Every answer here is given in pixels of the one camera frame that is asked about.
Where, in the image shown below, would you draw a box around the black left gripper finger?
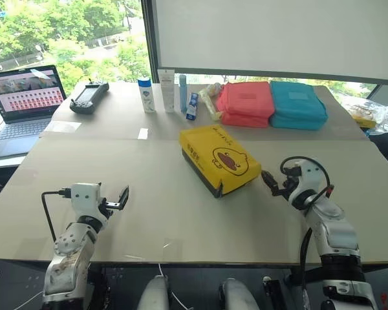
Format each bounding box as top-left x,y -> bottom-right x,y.
118,185 -> 131,210

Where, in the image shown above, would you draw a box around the white paper sheet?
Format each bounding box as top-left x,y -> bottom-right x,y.
46,121 -> 83,133

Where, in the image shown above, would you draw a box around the turquoise fabric pouch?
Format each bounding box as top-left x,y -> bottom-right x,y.
268,80 -> 329,131

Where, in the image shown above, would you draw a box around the yellow duck tissue box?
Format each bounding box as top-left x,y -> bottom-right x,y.
178,124 -> 263,199

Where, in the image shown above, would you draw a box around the black bracket under table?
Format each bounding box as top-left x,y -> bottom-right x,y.
261,275 -> 288,310

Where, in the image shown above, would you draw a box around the dark window frame post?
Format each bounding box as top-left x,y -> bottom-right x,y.
141,0 -> 160,82

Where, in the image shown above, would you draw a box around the yellow item in clear wrap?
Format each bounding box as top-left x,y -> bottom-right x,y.
198,83 -> 223,121

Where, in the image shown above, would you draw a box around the black handheld remote controller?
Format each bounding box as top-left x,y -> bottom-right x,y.
69,78 -> 111,115

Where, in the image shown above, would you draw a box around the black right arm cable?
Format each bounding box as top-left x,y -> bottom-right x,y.
279,156 -> 334,198

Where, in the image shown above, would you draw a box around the rounded silver robot leg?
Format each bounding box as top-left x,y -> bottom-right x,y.
136,275 -> 171,310
219,278 -> 260,310

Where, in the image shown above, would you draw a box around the white squeeze tube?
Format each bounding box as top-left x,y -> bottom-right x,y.
158,68 -> 177,114

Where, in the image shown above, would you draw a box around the red fabric pouch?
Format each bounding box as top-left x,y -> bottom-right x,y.
216,81 -> 276,129

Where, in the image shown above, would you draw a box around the light blue slim tube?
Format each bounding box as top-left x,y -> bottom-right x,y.
178,74 -> 189,114

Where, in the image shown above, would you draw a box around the crumpled clear plastic bags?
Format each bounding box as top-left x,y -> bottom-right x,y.
347,99 -> 388,137

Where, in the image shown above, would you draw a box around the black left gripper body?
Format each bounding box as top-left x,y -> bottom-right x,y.
98,197 -> 124,222

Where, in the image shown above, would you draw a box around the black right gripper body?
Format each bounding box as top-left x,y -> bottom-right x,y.
279,167 -> 301,199

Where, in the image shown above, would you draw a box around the small yellow flat box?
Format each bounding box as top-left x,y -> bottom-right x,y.
353,116 -> 376,129

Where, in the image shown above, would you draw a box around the thin white cable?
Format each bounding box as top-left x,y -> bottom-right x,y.
157,262 -> 184,310

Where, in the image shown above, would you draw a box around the white roller blind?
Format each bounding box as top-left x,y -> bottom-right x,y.
151,0 -> 388,87

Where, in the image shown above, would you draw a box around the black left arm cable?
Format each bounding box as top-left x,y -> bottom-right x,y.
41,189 -> 72,243

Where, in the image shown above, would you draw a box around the grey open laptop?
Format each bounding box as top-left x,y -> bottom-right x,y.
0,65 -> 67,161

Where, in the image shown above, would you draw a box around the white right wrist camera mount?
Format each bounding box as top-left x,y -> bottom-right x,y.
290,159 -> 325,202

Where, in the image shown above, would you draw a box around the small blue white carton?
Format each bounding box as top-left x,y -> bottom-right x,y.
185,92 -> 200,121

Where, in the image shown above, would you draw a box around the white bottle with blue cap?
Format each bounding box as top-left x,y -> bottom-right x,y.
137,77 -> 156,114

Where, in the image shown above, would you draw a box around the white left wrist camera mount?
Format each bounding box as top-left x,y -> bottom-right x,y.
70,182 -> 102,211

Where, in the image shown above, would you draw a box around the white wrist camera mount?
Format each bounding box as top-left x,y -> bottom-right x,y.
290,159 -> 325,202
70,182 -> 102,211

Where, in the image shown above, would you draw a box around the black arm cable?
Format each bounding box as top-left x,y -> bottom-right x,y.
41,189 -> 72,243
279,156 -> 334,198

